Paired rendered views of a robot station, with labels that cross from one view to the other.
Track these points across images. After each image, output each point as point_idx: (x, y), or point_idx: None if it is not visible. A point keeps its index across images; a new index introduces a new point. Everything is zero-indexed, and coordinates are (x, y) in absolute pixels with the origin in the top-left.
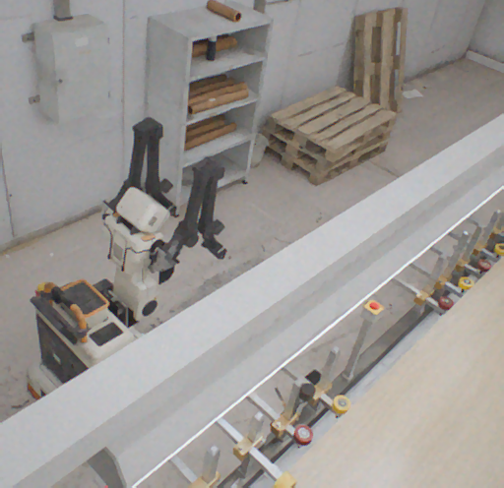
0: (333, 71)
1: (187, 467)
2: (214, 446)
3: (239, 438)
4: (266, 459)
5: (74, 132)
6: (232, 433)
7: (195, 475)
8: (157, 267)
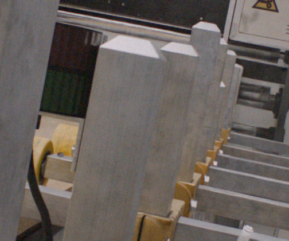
0: None
1: (242, 197)
2: (213, 24)
3: (191, 221)
4: (56, 193)
5: None
6: (226, 228)
7: (209, 189)
8: None
